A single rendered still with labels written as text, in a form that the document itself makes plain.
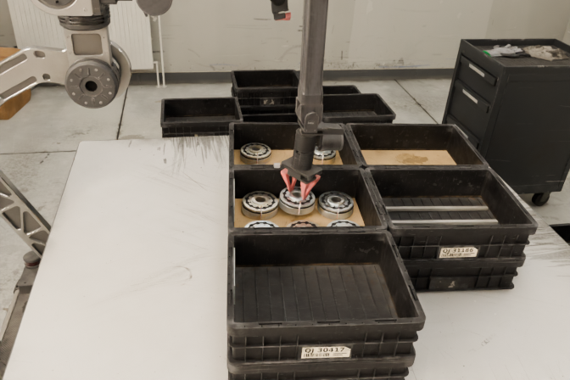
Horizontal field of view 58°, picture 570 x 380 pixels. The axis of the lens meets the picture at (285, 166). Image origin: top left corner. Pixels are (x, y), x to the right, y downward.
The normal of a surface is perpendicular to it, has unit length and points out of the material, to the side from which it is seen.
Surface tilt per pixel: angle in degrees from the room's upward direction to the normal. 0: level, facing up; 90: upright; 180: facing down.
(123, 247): 0
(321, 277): 0
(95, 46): 90
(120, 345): 0
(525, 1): 90
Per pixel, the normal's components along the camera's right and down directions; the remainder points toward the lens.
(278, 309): 0.05, -0.86
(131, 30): 0.18, 0.51
